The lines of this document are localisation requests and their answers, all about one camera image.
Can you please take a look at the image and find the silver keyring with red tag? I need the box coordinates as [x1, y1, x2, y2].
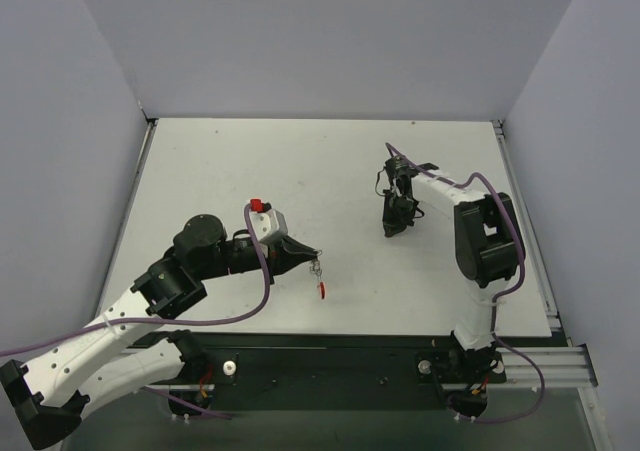
[309, 250, 326, 300]

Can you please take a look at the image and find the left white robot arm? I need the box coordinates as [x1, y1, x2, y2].
[1, 208, 319, 450]

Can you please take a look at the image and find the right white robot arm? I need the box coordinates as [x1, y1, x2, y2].
[376, 155, 526, 351]

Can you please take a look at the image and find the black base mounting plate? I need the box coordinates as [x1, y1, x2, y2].
[160, 332, 506, 412]

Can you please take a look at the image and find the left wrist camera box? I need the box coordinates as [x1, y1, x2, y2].
[249, 198, 288, 246]

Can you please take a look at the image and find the aluminium frame rail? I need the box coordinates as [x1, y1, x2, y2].
[492, 119, 600, 390]

